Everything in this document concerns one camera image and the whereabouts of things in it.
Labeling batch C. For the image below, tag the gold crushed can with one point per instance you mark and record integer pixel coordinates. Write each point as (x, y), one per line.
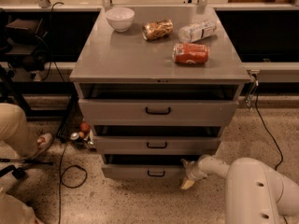
(157, 29)

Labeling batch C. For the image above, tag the white bowl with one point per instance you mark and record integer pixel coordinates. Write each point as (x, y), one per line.
(120, 18)

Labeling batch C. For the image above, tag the red apple on floor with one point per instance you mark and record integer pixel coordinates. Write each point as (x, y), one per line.
(84, 127)

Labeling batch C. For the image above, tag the person's beige trouser leg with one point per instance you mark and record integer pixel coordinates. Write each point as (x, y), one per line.
(15, 132)

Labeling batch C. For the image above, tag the grey top drawer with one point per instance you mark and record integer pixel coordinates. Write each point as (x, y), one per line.
(158, 112)

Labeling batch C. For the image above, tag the grey bottom drawer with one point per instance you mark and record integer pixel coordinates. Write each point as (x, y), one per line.
(145, 166)

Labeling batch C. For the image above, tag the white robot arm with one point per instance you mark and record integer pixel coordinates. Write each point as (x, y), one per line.
(254, 192)

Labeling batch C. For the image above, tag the grey drawer cabinet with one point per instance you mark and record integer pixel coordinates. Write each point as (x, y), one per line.
(125, 66)

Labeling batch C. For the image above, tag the grey middle drawer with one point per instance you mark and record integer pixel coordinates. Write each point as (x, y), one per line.
(156, 145)

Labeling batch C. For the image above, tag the grey drawer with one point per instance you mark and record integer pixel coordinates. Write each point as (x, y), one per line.
(158, 112)
(145, 166)
(156, 145)

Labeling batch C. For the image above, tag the red soda can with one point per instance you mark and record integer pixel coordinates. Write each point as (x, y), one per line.
(189, 53)

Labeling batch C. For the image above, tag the person's near beige knee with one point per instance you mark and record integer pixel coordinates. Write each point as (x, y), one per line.
(13, 211)

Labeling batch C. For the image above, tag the silver can on floor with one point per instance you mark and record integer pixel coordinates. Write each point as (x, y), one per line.
(74, 136)

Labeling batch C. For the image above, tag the black tripod leg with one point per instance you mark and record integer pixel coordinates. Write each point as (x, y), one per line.
(18, 173)

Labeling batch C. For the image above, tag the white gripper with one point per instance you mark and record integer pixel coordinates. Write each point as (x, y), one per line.
(194, 171)

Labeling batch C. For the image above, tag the white red sneaker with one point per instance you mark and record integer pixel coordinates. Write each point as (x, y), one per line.
(40, 145)

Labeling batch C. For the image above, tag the black equipment on shelf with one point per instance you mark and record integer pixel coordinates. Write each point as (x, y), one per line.
(22, 42)

